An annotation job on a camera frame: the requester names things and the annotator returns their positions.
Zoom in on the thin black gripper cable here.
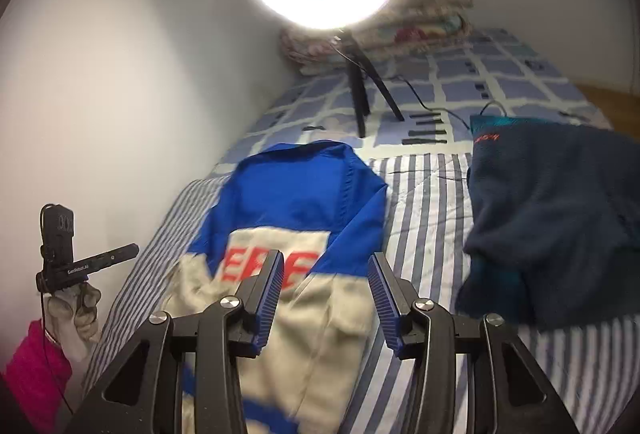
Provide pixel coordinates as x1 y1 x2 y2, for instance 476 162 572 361
42 292 75 416

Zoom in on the blue and beige jacket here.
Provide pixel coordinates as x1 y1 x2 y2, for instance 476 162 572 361
162 140 390 434

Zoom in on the blue striped blanket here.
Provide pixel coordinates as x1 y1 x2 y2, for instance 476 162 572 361
82 153 640 434

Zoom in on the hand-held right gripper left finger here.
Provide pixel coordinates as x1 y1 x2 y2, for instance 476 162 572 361
62 249 285 434

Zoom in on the folded floral quilt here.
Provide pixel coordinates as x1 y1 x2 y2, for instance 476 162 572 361
279 0 474 75

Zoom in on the person's left forearm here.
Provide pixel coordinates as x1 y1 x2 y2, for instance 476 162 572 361
0 320 74 434

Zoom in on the dark navy fleece garment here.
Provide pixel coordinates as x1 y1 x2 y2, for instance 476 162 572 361
454 114 640 333

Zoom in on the blue checked bed sheet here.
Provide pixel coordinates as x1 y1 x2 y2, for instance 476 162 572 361
220 28 614 169

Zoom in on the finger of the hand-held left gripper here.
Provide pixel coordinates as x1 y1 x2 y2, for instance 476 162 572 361
73 243 141 273

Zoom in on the person's left hand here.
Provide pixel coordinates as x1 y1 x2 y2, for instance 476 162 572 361
42 282 103 363

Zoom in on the black light cable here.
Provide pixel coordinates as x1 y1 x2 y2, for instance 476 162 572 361
387 74 507 133

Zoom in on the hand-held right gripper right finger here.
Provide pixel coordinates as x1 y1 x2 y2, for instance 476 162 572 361
367 252 581 434

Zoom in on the black light tripod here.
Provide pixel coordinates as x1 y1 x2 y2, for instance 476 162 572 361
330 28 405 139

